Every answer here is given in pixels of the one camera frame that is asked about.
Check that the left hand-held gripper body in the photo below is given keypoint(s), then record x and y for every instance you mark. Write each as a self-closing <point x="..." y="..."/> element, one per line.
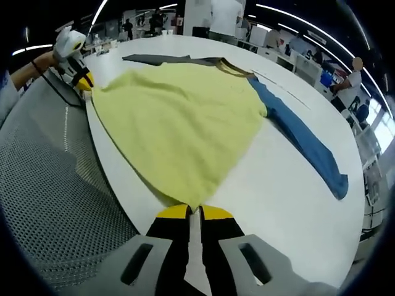
<point x="69" y="43"/>

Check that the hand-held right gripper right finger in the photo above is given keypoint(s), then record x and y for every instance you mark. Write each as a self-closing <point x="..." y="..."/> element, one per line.
<point x="225" y="256"/>

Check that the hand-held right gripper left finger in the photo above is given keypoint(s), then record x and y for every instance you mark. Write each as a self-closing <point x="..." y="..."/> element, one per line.
<point x="166" y="253"/>

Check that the yellow blue grey garment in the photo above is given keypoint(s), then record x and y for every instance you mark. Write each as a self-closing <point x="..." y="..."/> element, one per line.
<point x="179" y="123"/>

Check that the person's left hand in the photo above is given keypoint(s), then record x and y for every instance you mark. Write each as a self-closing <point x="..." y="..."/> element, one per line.
<point x="48" y="60"/>

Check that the ceiling light strips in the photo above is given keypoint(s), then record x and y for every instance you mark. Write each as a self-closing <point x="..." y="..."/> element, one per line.
<point x="31" y="48"/>

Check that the black wristband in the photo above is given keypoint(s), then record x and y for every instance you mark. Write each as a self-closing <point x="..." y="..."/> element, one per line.
<point x="36" y="66"/>

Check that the black cabinet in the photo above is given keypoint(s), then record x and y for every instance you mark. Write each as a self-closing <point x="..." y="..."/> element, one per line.
<point x="200" y="31"/>

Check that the white power strip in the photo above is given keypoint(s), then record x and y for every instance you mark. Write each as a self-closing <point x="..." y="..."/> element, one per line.
<point x="281" y="90"/>

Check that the blue storage box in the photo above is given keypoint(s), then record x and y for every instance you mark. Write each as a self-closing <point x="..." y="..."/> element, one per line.
<point x="326" y="78"/>

